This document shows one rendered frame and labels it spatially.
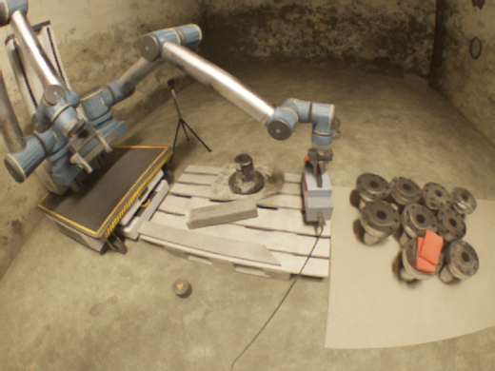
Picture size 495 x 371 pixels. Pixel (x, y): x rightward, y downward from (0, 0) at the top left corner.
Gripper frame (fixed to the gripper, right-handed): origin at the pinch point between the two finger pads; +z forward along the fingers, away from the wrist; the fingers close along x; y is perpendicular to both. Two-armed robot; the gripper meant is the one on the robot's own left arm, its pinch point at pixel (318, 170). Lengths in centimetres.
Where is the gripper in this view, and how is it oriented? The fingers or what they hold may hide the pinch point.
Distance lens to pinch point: 125.2
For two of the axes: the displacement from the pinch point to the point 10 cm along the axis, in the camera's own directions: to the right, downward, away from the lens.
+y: 0.9, -6.7, 7.3
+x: -9.9, 0.1, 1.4
